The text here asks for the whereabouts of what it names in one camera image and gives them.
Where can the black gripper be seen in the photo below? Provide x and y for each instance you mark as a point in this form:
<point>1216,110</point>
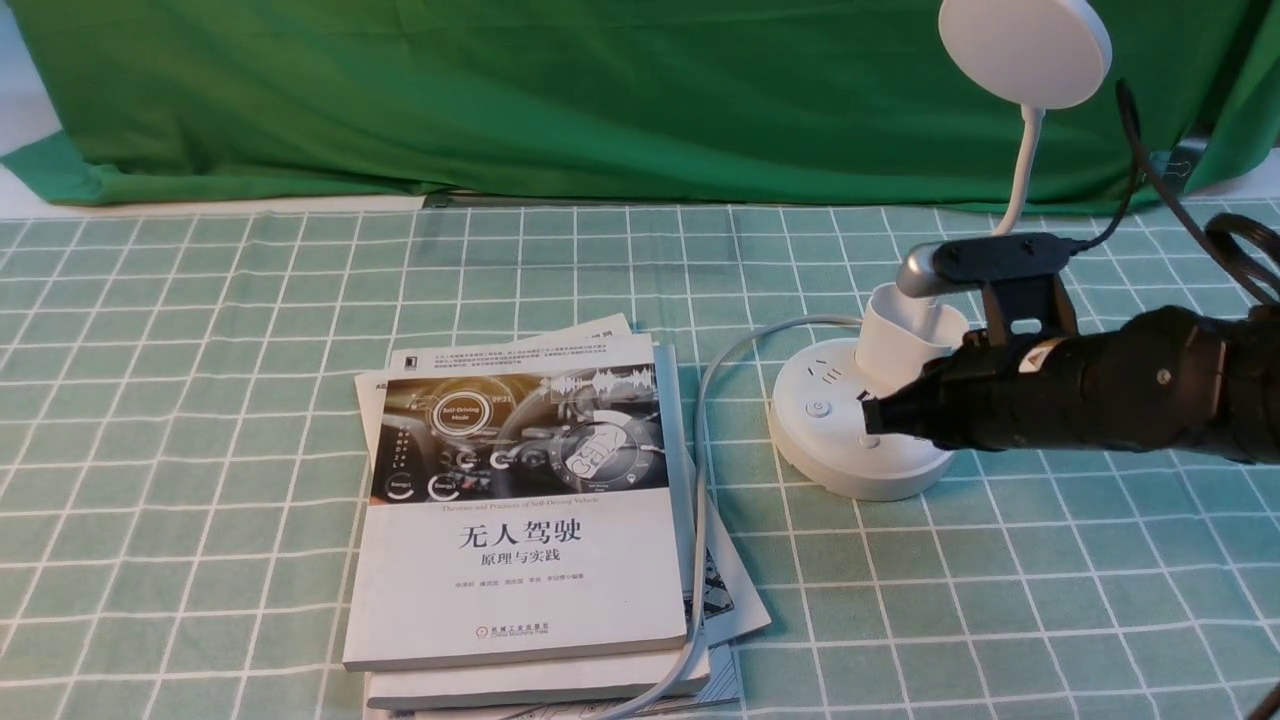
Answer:
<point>1169,379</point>

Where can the white round desk lamp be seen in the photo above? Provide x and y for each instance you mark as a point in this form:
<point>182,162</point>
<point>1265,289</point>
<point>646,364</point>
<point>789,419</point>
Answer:
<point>1039,55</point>

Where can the printed paper sheets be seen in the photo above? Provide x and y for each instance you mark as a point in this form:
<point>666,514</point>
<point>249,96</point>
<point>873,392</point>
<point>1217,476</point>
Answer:
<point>732,604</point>

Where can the green backdrop cloth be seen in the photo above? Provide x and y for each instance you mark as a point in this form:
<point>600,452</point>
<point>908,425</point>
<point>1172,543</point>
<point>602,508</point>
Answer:
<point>804,102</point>

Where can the metal binder clip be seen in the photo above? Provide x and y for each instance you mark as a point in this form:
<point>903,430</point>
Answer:
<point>1177,165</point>

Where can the white self-driving book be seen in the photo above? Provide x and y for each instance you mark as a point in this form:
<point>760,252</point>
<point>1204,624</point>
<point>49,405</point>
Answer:
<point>520,540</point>

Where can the green checkered tablecloth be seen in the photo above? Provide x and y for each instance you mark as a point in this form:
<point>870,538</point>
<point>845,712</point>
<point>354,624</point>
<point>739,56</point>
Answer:
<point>183,474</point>

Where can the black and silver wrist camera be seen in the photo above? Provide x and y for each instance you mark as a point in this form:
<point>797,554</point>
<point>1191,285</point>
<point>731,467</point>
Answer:
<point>1017,275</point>

